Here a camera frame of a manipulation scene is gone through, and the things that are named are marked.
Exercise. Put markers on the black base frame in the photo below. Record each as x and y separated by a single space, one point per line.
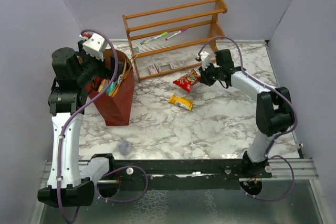
177 174

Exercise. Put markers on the yellow snack bar packet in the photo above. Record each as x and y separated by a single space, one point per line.
181 102

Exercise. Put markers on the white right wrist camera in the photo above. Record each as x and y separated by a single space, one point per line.
205 59

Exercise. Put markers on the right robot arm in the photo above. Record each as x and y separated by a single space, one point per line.
273 113

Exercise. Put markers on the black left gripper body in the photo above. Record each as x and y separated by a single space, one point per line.
92 67

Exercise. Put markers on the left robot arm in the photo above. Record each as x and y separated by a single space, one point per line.
68 185

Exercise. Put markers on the red yellow snack packet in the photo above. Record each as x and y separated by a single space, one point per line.
188 80

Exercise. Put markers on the orange Fox's candy bag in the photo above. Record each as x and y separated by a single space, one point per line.
103 85

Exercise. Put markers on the red white staples box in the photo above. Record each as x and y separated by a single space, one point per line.
154 69

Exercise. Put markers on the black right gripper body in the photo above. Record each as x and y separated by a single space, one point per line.
210 74

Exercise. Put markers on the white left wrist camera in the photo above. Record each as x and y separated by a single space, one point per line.
94 45

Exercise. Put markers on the teal mint candy bag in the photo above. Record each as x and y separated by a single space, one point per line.
110 89

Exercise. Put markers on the pink capped marker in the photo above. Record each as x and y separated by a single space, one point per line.
176 33

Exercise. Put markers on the gold brown chips bag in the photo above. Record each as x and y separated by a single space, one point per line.
125 72

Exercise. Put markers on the green capped marker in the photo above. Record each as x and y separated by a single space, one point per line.
153 38

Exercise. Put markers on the brown and red paper bag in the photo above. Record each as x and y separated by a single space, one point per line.
116 110

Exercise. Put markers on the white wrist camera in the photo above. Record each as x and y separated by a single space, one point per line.
205 59
94 45

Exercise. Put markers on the wooden three-tier rack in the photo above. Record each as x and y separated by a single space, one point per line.
201 19

